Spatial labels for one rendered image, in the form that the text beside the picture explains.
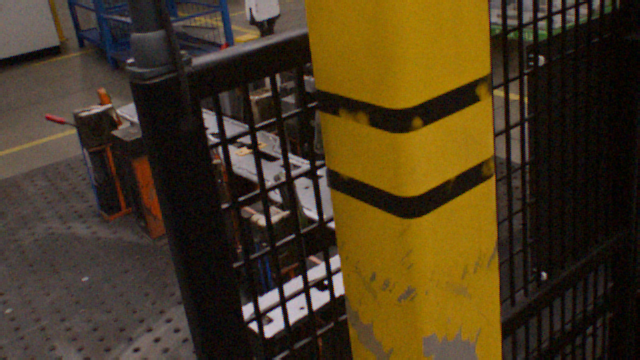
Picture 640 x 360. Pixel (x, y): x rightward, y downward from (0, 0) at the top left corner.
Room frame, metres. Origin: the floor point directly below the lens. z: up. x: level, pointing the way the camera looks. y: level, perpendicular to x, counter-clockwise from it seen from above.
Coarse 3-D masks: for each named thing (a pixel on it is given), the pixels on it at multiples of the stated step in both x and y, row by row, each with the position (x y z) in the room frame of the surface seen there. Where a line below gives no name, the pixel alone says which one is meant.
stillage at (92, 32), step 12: (72, 0) 7.94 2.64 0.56; (84, 0) 7.43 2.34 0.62; (108, 0) 7.43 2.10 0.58; (120, 0) 7.33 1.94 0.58; (168, 0) 7.39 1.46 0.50; (72, 12) 7.99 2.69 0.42; (84, 12) 7.53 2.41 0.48; (96, 12) 7.01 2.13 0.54; (120, 12) 7.41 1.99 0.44; (96, 24) 7.48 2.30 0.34; (120, 24) 7.63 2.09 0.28; (84, 36) 7.71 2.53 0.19; (96, 36) 7.67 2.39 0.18; (120, 36) 7.44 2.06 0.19; (108, 60) 7.02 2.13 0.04
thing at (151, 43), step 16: (128, 0) 0.45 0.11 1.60; (144, 0) 0.44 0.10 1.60; (160, 0) 0.44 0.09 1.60; (144, 16) 0.44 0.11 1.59; (160, 16) 0.45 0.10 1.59; (144, 32) 0.44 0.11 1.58; (160, 32) 0.44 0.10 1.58; (144, 48) 0.44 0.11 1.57; (160, 48) 0.44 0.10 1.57; (176, 48) 0.44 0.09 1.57; (128, 64) 0.45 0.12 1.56; (144, 64) 0.44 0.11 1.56; (160, 64) 0.44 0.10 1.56; (176, 64) 0.44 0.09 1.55; (192, 128) 0.45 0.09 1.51
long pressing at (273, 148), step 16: (128, 112) 2.11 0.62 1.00; (208, 112) 1.99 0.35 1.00; (208, 128) 1.87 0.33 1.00; (240, 128) 1.82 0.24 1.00; (272, 144) 1.67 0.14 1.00; (240, 160) 1.59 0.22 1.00; (304, 160) 1.53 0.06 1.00; (256, 176) 1.49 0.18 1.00; (272, 176) 1.47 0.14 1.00; (272, 192) 1.39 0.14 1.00; (304, 192) 1.36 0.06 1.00; (320, 192) 1.35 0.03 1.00; (304, 208) 1.29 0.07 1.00
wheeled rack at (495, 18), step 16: (544, 0) 6.01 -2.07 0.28; (560, 0) 5.92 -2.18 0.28; (496, 16) 5.63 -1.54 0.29; (512, 16) 5.58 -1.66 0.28; (528, 16) 5.32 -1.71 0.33; (560, 16) 5.24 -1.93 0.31; (592, 16) 5.29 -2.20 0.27; (496, 32) 5.30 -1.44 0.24; (528, 32) 5.07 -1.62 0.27; (544, 32) 4.99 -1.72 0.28
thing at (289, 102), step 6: (288, 96) 1.82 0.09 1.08; (294, 96) 1.81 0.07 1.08; (282, 102) 1.79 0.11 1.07; (288, 102) 1.77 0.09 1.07; (294, 102) 1.76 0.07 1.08; (282, 108) 1.80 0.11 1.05; (288, 108) 1.77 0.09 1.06; (294, 108) 1.75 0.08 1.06; (288, 120) 1.78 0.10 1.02; (294, 120) 1.76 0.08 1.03; (288, 126) 1.79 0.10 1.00; (294, 126) 1.76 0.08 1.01; (288, 132) 1.79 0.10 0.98; (294, 132) 1.77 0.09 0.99; (288, 138) 1.80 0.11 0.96; (294, 138) 1.77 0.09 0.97; (294, 144) 1.79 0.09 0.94; (300, 144) 1.77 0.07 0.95; (294, 150) 1.79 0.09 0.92; (300, 150) 1.77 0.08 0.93; (300, 156) 1.77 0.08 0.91
